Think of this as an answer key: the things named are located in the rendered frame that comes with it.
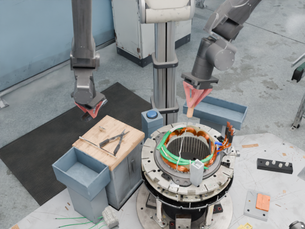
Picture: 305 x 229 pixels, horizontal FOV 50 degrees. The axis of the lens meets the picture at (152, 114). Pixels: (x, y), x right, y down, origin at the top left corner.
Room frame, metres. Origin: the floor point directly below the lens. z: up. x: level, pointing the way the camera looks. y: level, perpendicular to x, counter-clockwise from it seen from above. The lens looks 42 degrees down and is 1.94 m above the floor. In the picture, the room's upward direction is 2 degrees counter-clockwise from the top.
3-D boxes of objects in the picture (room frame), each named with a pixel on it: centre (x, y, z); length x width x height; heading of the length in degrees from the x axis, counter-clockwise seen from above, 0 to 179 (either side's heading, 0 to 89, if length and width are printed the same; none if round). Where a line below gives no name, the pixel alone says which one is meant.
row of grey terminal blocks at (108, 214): (0.69, 0.18, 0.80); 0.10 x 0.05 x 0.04; 27
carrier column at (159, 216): (0.67, -0.02, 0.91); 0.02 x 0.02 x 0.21
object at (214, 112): (1.03, -0.26, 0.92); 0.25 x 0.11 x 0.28; 63
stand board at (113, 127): (0.86, 0.17, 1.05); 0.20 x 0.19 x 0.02; 144
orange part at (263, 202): (0.73, -0.43, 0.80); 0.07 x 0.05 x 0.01; 158
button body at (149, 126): (1.02, 0.00, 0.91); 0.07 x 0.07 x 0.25; 23
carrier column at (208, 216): (0.64, -0.20, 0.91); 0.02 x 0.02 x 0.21
